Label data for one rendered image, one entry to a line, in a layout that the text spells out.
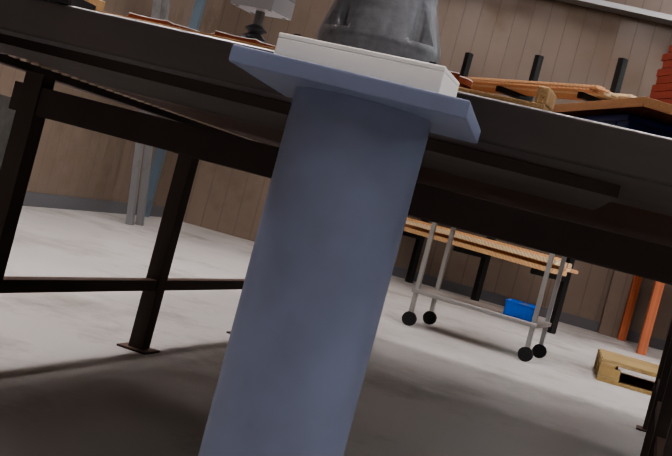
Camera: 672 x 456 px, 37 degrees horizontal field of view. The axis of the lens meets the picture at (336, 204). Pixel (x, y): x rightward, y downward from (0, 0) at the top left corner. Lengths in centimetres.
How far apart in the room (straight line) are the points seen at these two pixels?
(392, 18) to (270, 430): 49
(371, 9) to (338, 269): 30
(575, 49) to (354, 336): 1131
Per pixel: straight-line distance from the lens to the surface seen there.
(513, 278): 1218
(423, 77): 112
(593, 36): 1245
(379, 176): 115
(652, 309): 1062
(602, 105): 198
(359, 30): 117
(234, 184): 1182
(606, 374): 712
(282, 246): 116
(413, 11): 119
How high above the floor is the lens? 74
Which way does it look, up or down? level
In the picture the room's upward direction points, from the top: 15 degrees clockwise
